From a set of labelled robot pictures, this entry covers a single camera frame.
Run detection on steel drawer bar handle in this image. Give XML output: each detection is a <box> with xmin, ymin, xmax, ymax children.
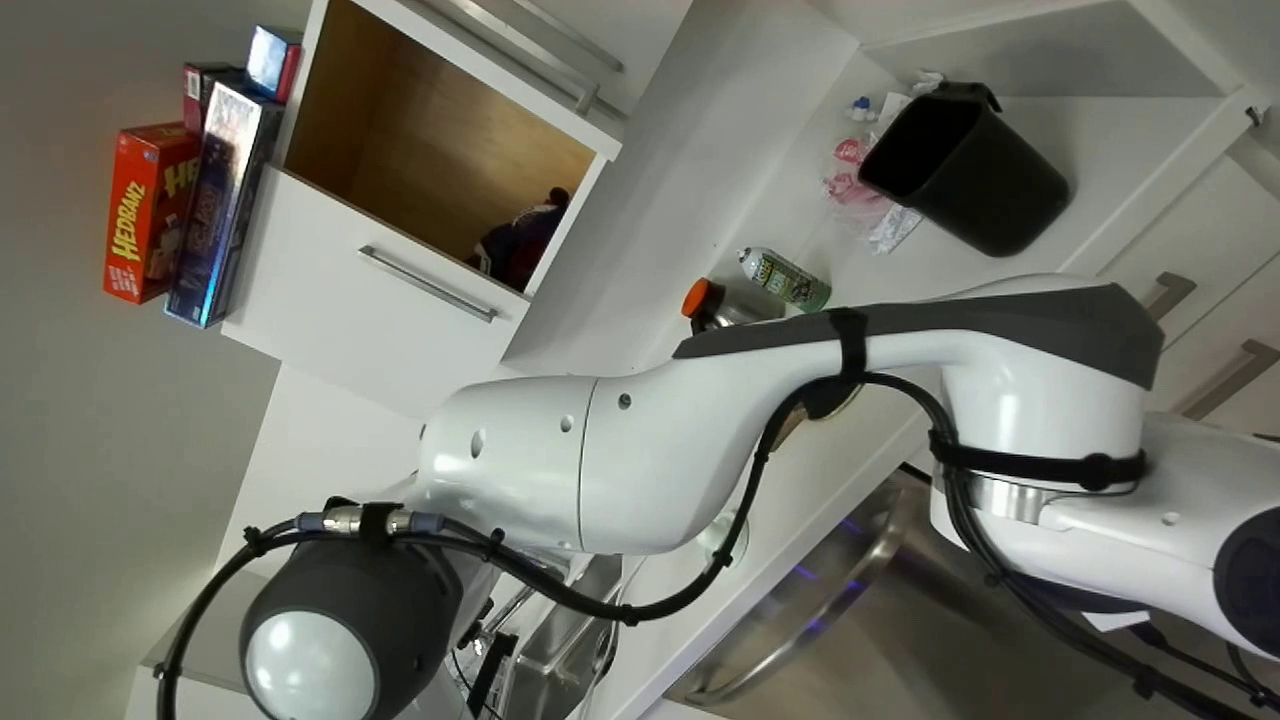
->
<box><xmin>1170</xmin><ymin>337</ymin><xmax>1280</xmax><ymax>423</ymax></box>
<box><xmin>1140</xmin><ymin>273</ymin><xmax>1200</xmax><ymax>324</ymax></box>

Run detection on white drawer front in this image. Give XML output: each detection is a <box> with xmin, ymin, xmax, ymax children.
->
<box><xmin>1170</xmin><ymin>265</ymin><xmax>1280</xmax><ymax>445</ymax></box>

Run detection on green bottle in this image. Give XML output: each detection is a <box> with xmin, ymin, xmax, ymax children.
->
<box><xmin>735</xmin><ymin>243</ymin><xmax>835</xmax><ymax>319</ymax></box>

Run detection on dark maroon object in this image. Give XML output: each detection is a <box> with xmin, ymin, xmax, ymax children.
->
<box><xmin>464</xmin><ymin>183</ymin><xmax>577</xmax><ymax>294</ymax></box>

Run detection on pink sachets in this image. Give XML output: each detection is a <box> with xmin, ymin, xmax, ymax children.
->
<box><xmin>823</xmin><ymin>132</ymin><xmax>893</xmax><ymax>211</ymax></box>

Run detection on white sachets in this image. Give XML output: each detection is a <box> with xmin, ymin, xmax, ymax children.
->
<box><xmin>865</xmin><ymin>202</ymin><xmax>926</xmax><ymax>259</ymax></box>

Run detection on steel box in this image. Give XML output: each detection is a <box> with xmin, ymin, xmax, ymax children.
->
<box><xmin>493</xmin><ymin>555</ymin><xmax>623</xmax><ymax>720</ymax></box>

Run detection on white cabinet door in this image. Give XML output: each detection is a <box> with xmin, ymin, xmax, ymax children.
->
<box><xmin>384</xmin><ymin>0</ymin><xmax>630</xmax><ymax>128</ymax></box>

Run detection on small white creamer cups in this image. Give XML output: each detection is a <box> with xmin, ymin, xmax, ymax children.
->
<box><xmin>840</xmin><ymin>73</ymin><xmax>949</xmax><ymax>135</ymax></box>

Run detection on black landfill bin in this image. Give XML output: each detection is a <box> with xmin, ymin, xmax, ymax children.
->
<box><xmin>856</xmin><ymin>75</ymin><xmax>1077</xmax><ymax>259</ymax></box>

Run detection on dark blue board game box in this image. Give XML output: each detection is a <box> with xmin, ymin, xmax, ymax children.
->
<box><xmin>161</xmin><ymin>75</ymin><xmax>287</xmax><ymax>331</ymax></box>

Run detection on small blue game box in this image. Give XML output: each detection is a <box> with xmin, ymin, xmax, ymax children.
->
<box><xmin>244</xmin><ymin>19</ymin><xmax>304</xmax><ymax>105</ymax></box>

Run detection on maroon board game box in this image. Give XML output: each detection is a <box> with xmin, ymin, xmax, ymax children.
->
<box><xmin>178</xmin><ymin>55</ymin><xmax>255</xmax><ymax>135</ymax></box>

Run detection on red board game box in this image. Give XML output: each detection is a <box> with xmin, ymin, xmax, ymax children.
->
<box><xmin>100</xmin><ymin>121</ymin><xmax>204</xmax><ymax>306</ymax></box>

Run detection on steel cabinet bar handle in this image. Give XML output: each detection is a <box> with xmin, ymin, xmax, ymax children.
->
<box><xmin>356</xmin><ymin>239</ymin><xmax>506</xmax><ymax>329</ymax></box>

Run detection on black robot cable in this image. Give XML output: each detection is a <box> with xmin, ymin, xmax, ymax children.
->
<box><xmin>152</xmin><ymin>368</ymin><xmax>1280</xmax><ymax>720</ymax></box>

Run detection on white wall cabinet wood interior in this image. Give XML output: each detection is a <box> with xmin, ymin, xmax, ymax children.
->
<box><xmin>217</xmin><ymin>0</ymin><xmax>630</xmax><ymax>429</ymax></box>

